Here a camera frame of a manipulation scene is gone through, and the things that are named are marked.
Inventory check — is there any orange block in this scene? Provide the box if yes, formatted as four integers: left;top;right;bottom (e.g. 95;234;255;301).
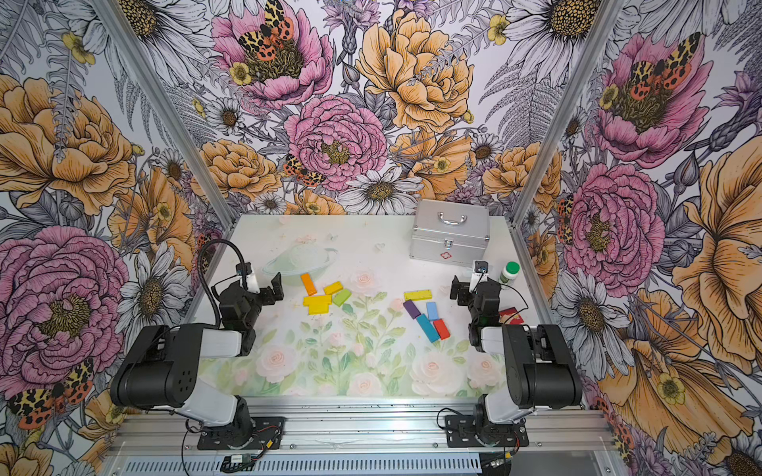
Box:
300;273;318;297

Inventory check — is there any clear glass bowl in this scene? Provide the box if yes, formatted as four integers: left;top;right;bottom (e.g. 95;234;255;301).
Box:
263;244;339;277

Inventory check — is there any light blue block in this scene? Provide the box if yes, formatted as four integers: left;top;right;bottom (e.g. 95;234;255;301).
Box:
426;301;440;321

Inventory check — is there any white green-capped bottle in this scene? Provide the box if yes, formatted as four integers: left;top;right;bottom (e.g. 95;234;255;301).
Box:
499;261;521;285

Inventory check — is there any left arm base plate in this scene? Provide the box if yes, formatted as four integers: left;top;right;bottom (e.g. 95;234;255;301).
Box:
196;416;286;451

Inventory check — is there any purple block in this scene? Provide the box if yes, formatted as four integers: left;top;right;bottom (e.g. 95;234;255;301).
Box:
403;301;422;319

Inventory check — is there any red block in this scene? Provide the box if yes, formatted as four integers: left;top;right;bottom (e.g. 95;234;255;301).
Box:
431;319;450;340

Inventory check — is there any yellow small block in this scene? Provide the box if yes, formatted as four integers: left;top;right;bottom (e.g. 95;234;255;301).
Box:
323;282;343;296

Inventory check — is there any red bandage box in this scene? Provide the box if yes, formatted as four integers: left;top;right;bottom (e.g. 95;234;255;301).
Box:
498;307;525;325

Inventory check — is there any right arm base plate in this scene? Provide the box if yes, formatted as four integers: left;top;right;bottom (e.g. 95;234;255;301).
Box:
442;415;529;449

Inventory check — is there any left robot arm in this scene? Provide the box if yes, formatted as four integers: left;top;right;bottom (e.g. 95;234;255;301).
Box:
110;274;284;447

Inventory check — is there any aluminium rail frame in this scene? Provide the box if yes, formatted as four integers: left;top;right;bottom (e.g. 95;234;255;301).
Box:
101;397;628;475

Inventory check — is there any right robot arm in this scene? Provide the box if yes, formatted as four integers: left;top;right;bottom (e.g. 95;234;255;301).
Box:
444;277;583;450

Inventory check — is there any yellow flat block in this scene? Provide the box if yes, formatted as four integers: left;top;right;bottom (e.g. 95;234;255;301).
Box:
404;290;433;301

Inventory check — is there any silver metal case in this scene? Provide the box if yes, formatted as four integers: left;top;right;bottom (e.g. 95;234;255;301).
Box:
410;200;490;267

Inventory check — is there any yellow long block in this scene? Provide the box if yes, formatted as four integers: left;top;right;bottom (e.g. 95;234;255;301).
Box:
308;303;331;315
303;295;333;307

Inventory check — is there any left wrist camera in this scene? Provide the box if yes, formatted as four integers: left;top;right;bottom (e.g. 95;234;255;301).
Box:
236;262;260;294

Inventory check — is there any lime green block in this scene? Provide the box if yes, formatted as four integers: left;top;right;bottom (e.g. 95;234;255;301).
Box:
331;289;351;307

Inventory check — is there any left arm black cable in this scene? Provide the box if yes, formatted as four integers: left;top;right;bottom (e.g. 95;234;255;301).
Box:
196;239;250;329

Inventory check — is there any teal block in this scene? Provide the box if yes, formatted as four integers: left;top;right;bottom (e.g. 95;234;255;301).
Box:
416;315;440;343

